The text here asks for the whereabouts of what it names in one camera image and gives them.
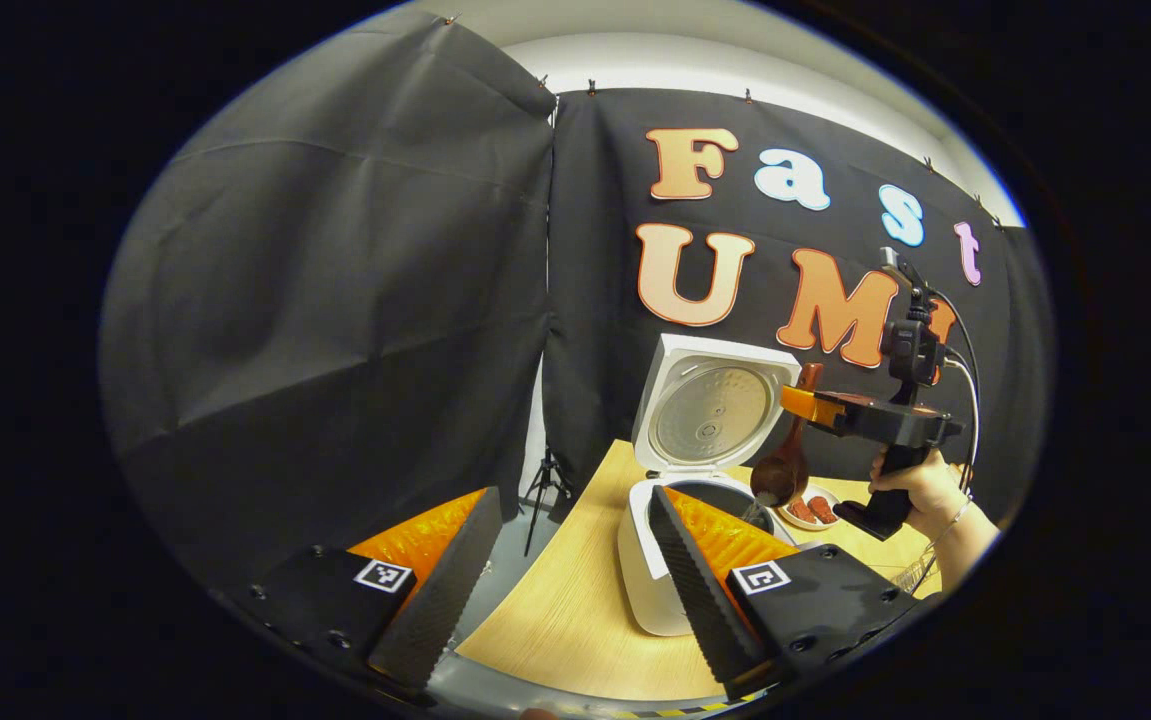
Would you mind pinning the white rice cooker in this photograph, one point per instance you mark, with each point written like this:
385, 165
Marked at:
710, 410

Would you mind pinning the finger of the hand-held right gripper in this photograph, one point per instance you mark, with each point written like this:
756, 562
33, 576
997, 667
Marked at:
807, 404

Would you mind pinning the brown wooden spoon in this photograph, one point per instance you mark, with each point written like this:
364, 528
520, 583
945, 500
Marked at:
780, 475

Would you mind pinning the white round plate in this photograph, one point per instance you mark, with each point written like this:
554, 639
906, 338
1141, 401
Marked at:
785, 513

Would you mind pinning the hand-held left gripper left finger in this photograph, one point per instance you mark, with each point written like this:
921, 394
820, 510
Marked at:
445, 600

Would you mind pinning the black tripod stand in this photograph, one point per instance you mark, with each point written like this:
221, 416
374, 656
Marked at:
542, 480

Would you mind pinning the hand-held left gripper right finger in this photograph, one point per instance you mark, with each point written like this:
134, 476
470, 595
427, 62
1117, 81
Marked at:
700, 600

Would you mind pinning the red meat slice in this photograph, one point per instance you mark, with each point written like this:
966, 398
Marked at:
801, 511
823, 509

